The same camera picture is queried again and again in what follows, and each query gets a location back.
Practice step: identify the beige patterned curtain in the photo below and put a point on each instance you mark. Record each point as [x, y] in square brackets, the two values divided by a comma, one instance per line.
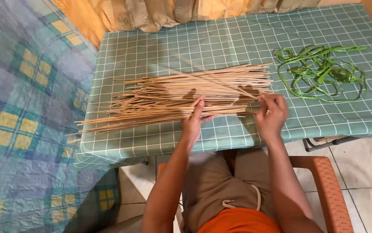
[179, 11]

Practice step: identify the pile of thin wooden sticks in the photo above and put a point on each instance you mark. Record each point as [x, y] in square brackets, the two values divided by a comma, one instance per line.
[173, 93]

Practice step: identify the green checked tablecloth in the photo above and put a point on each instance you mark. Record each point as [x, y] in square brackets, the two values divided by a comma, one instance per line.
[205, 42]

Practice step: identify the orange plastic chair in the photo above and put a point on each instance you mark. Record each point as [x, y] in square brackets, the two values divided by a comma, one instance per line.
[330, 191]

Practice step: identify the person's left hand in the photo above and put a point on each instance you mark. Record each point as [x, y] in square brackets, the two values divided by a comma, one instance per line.
[191, 124]

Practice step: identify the person's right hand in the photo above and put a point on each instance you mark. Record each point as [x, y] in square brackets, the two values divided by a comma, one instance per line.
[272, 118]

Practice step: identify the shiny orange curtain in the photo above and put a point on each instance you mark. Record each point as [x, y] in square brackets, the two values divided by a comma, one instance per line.
[79, 17]

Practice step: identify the bed with plaid sheet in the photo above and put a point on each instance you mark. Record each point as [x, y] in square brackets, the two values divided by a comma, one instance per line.
[27, 113]

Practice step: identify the grey metal table frame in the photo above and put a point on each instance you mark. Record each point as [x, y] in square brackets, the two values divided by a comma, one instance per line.
[328, 142]

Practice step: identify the khaki shorts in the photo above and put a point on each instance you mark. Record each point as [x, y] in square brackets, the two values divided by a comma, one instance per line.
[218, 184]

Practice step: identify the tangled green ribbon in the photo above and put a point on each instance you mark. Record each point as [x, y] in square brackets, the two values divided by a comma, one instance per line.
[319, 72]

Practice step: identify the orange shirt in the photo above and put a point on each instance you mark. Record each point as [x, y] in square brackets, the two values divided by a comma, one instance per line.
[237, 221]

